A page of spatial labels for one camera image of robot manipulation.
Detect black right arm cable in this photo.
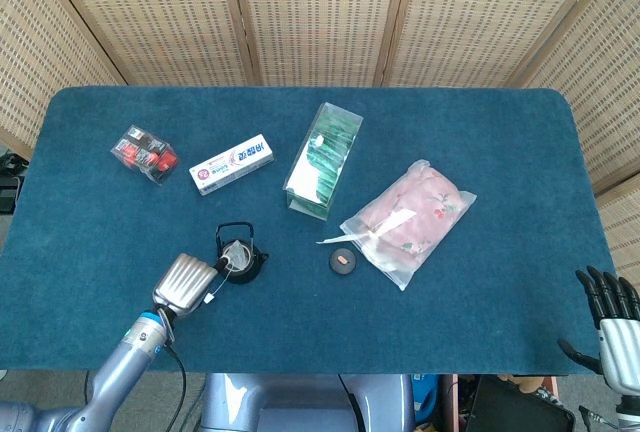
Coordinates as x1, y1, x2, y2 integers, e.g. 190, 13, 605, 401
578, 404, 620, 429

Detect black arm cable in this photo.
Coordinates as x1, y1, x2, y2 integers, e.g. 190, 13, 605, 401
578, 404, 620, 429
163, 345, 188, 432

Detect pyramid tea bag with string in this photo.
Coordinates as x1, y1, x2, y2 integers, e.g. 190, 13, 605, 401
204, 240, 252, 304

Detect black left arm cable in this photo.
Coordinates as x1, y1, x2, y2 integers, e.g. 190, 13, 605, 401
163, 345, 188, 432

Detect black cast iron teapot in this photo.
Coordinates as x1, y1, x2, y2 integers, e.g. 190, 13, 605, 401
214, 221, 270, 286

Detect black device on floor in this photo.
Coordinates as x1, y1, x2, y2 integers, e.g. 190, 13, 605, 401
0, 150, 27, 214

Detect black flat case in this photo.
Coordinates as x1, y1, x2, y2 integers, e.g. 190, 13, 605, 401
462, 375, 576, 432

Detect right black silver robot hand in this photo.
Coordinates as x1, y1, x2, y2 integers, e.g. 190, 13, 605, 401
557, 265, 640, 395

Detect clear box red black capsules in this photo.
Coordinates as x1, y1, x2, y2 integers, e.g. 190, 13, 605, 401
110, 124, 180, 187

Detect silver-blue robot torso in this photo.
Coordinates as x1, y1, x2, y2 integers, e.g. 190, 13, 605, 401
198, 373, 416, 432

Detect zip bag with pink cloth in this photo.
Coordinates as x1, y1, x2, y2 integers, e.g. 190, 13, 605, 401
315, 159, 478, 292

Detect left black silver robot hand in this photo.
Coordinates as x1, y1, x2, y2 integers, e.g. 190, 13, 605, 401
151, 252, 232, 321

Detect woven bamboo folding screen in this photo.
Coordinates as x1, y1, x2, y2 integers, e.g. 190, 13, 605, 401
0, 0, 640, 341

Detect clear box green packets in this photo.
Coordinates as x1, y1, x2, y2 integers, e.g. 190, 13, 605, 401
282, 101, 365, 223

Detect white toothpaste box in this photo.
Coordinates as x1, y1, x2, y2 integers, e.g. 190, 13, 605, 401
188, 132, 276, 197

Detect black teapot lid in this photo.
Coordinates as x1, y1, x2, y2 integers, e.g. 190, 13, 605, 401
328, 247, 358, 275

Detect blue printed package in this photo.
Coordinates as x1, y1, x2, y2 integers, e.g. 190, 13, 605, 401
412, 374, 442, 426

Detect black torso cable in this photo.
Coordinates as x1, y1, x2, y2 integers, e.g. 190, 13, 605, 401
337, 374, 370, 432

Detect blue carpet table cover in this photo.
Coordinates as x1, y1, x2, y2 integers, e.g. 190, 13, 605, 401
0, 85, 632, 377

